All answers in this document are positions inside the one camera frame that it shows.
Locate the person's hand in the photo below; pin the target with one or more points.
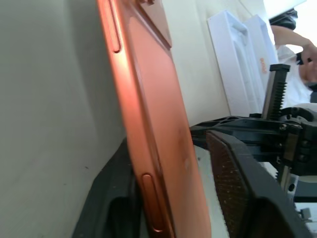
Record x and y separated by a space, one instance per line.
308 62

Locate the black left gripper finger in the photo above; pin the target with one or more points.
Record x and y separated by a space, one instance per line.
250 193
109 198

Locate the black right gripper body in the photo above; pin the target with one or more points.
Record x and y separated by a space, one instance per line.
307 138

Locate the white box lid orange print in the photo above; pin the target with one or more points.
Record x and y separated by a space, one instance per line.
262 44

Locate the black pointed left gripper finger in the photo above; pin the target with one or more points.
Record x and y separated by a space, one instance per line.
247 127

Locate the white phone box base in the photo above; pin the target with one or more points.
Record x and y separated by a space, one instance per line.
227 57

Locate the orange smartphone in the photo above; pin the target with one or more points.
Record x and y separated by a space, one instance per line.
158 111

